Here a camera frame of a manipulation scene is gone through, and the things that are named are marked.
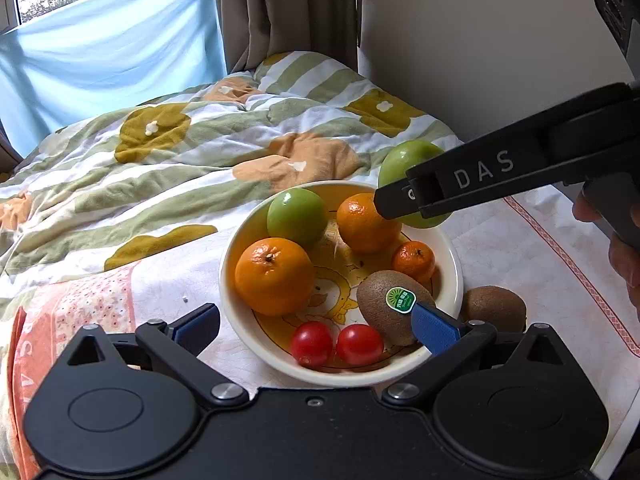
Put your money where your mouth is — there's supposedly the green apple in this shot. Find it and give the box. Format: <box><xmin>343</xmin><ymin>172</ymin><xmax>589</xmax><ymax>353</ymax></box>
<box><xmin>378</xmin><ymin>139</ymin><xmax>449</xmax><ymax>229</ymax></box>
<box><xmin>267</xmin><ymin>188</ymin><xmax>329</xmax><ymax>246</ymax></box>

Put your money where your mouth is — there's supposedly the large orange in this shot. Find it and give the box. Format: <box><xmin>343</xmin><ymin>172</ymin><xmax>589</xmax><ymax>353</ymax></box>
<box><xmin>233</xmin><ymin>237</ymin><xmax>316</xmax><ymax>316</ymax></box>
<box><xmin>336</xmin><ymin>192</ymin><xmax>401</xmax><ymax>254</ymax></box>

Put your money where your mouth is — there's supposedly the small mandarin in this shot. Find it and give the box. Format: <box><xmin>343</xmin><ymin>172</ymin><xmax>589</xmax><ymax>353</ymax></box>
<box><xmin>392</xmin><ymin>240</ymin><xmax>436</xmax><ymax>286</ymax></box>

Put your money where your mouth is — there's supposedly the brown kiwi plain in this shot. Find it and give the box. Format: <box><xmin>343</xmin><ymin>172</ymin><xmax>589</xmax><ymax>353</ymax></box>
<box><xmin>460</xmin><ymin>286</ymin><xmax>527</xmax><ymax>333</ymax></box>

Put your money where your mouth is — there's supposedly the kiwi with green sticker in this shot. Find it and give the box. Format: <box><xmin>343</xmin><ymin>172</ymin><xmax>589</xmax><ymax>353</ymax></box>
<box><xmin>357</xmin><ymin>270</ymin><xmax>435</xmax><ymax>347</ymax></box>

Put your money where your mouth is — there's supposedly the red cherry tomato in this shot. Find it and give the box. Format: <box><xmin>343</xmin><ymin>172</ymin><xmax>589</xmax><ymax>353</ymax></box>
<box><xmin>336</xmin><ymin>324</ymin><xmax>384</xmax><ymax>366</ymax></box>
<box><xmin>291</xmin><ymin>321</ymin><xmax>334</xmax><ymax>368</ymax></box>

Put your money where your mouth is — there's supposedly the large orange front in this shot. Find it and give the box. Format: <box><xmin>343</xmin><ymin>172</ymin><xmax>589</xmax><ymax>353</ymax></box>
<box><xmin>233</xmin><ymin>237</ymin><xmax>316</xmax><ymax>316</ymax></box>

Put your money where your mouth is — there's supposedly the person right hand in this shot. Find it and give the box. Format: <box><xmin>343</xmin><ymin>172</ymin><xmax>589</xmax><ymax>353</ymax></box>
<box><xmin>573</xmin><ymin>191</ymin><xmax>640</xmax><ymax>310</ymax></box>

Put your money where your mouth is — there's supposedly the cream duck pattern bowl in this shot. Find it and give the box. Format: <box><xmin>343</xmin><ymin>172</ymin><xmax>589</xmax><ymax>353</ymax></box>
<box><xmin>219</xmin><ymin>180</ymin><xmax>431</xmax><ymax>388</ymax></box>

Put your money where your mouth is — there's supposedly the floral striped duvet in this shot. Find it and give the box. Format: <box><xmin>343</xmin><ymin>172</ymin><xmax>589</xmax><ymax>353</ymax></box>
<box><xmin>1</xmin><ymin>51</ymin><xmax>458</xmax><ymax>299</ymax></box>

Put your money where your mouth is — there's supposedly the right brown curtain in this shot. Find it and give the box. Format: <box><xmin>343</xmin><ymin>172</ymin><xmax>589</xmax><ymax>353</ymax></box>
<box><xmin>216</xmin><ymin>0</ymin><xmax>358</xmax><ymax>73</ymax></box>

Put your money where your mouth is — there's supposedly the blue cloth over window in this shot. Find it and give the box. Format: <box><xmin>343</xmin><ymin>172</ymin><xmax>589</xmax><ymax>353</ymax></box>
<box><xmin>1</xmin><ymin>0</ymin><xmax>227</xmax><ymax>156</ymax></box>

